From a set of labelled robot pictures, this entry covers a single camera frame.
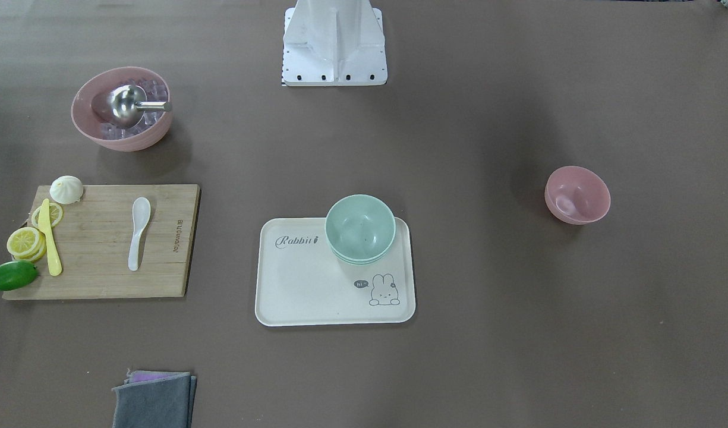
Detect small pink bowl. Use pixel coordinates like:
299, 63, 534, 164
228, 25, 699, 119
544, 166, 611, 225

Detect white ceramic spoon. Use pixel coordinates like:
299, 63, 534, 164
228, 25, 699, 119
128, 197, 152, 272

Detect pink bowl with ice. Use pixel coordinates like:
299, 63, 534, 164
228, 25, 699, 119
71, 66, 173, 152

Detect front lemon slice stack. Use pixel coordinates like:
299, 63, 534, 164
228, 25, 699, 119
6, 226, 46, 262

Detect green stacked bowls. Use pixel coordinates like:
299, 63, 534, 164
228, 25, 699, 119
324, 194, 396, 265

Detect cream rabbit tray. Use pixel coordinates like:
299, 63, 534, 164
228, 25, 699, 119
255, 218, 417, 327

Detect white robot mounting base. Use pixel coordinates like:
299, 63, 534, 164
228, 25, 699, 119
281, 1, 388, 87

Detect metal ice scoop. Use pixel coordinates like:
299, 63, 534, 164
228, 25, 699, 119
90, 84, 172, 129

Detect wooden cutting board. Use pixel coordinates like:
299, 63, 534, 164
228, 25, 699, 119
3, 184, 200, 300

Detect grey and purple cloth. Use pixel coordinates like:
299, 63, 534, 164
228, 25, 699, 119
113, 370, 197, 427

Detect white garlic bulb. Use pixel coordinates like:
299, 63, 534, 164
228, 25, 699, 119
49, 175, 84, 205

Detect lemon slice under knife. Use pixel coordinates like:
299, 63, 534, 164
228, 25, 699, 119
30, 202, 63, 228

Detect yellow plastic knife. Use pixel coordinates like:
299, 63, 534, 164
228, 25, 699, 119
38, 199, 62, 276

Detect green lime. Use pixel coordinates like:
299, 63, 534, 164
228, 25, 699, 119
0, 260, 39, 291

